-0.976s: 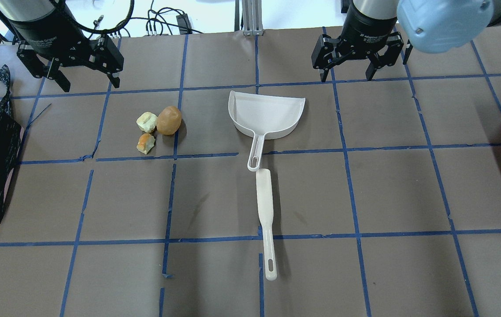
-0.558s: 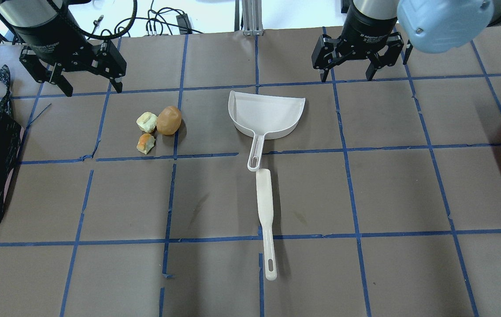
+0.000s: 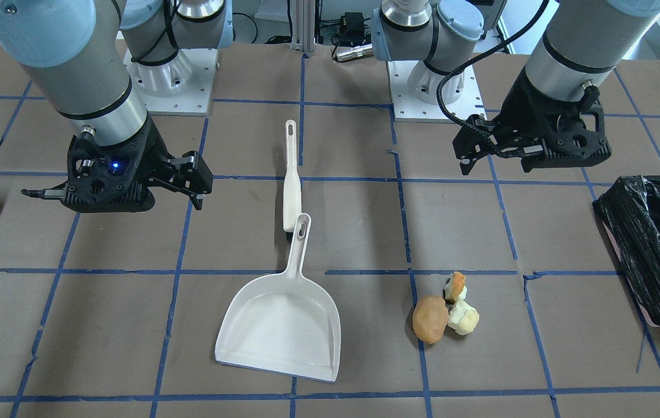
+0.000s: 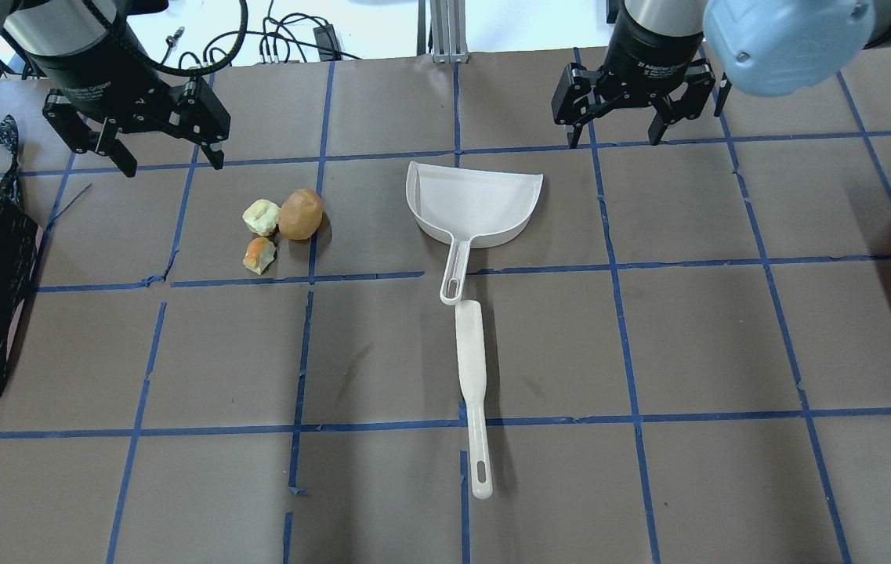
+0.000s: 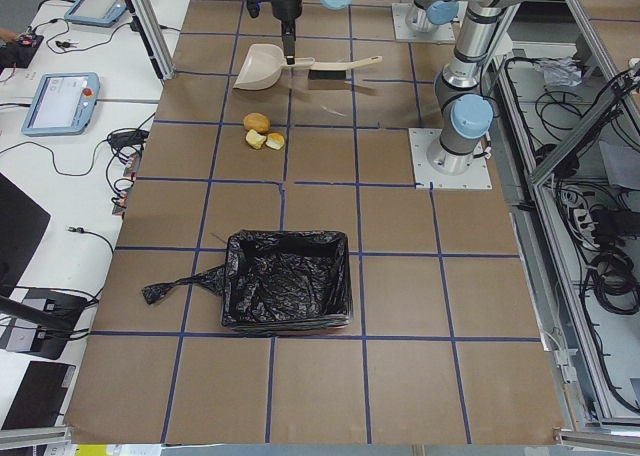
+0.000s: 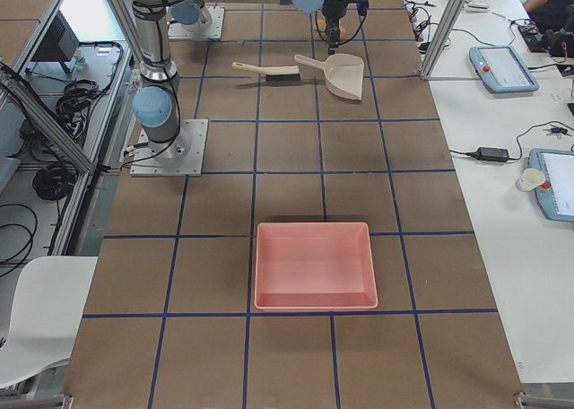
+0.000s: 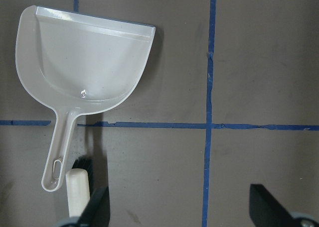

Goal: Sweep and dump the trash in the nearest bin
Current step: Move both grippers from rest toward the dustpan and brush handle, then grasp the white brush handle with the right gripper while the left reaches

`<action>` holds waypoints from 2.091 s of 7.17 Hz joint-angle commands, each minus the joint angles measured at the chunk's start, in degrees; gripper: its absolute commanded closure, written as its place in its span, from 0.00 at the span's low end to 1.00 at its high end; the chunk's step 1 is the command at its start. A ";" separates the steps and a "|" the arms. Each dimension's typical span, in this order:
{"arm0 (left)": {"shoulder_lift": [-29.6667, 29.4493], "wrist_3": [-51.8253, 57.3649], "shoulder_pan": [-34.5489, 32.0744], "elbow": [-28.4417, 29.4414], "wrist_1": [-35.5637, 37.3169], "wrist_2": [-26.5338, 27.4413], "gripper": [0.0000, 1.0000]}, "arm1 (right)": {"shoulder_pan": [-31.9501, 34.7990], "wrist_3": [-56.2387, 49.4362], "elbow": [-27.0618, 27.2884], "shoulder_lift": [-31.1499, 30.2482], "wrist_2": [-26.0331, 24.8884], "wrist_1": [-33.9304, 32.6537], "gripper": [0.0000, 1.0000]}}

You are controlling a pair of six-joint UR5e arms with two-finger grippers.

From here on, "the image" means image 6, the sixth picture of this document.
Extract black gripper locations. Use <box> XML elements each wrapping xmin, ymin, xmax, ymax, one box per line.
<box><xmin>321</xmin><ymin>0</ymin><xmax>370</xmax><ymax>54</ymax></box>

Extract white plastic dustpan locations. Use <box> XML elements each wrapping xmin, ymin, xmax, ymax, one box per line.
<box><xmin>294</xmin><ymin>53</ymin><xmax>364</xmax><ymax>101</ymax></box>

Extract white hand brush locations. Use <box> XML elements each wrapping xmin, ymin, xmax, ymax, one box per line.
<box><xmin>231</xmin><ymin>62</ymin><xmax>300</xmax><ymax>82</ymax></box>

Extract pink plastic bin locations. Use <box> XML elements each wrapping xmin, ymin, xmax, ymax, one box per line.
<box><xmin>254</xmin><ymin>222</ymin><xmax>378</xmax><ymax>312</ymax></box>

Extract far teach pendant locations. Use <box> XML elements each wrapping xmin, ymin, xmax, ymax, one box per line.
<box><xmin>468</xmin><ymin>46</ymin><xmax>539</xmax><ymax>94</ymax></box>

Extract teach pendant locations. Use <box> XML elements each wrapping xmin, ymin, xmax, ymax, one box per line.
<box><xmin>528</xmin><ymin>148</ymin><xmax>573</xmax><ymax>222</ymax></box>
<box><xmin>468</xmin><ymin>46</ymin><xmax>539</xmax><ymax>94</ymax></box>

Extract black power adapter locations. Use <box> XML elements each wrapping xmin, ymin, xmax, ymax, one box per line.
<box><xmin>465</xmin><ymin>147</ymin><xmax>510</xmax><ymax>163</ymax></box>

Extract paper cup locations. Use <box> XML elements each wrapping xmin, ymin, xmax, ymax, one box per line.
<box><xmin>515</xmin><ymin>167</ymin><xmax>546</xmax><ymax>192</ymax></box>

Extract near teach pendant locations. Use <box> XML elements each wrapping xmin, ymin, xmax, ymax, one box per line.
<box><xmin>528</xmin><ymin>148</ymin><xmax>573</xmax><ymax>222</ymax></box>

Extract white chair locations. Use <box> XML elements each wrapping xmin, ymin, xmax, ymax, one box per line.
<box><xmin>1</xmin><ymin>256</ymin><xmax>98</xmax><ymax>388</ymax></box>

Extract aluminium frame post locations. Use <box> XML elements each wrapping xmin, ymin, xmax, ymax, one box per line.
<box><xmin>420</xmin><ymin>0</ymin><xmax>465</xmax><ymax>80</ymax></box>

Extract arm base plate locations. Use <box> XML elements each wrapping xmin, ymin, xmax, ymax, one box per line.
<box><xmin>168</xmin><ymin>3</ymin><xmax>225</xmax><ymax>41</ymax></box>
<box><xmin>129</xmin><ymin>119</ymin><xmax>209</xmax><ymax>177</ymax></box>

